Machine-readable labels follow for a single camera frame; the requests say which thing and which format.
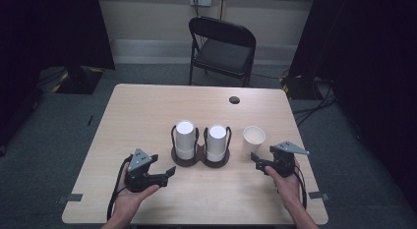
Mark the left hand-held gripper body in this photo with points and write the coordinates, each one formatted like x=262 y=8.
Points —
x=139 y=171

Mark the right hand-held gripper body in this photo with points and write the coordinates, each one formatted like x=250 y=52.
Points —
x=284 y=160

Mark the white paper cup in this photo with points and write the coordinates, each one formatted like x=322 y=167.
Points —
x=254 y=140

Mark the person's left hand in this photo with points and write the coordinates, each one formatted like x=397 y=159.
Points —
x=131 y=198

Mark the person's right hand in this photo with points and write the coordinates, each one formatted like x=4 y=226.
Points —
x=288 y=189

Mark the grey tape strip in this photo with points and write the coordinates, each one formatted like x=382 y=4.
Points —
x=70 y=198
x=318 y=195

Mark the black table grommet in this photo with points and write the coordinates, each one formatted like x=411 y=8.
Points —
x=234 y=100

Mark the black stand base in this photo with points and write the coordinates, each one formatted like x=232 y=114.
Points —
x=78 y=80

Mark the black folding chair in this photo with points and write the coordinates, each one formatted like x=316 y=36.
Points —
x=223 y=52

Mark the black curtain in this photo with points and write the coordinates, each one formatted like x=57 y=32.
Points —
x=42 y=32
x=367 y=58

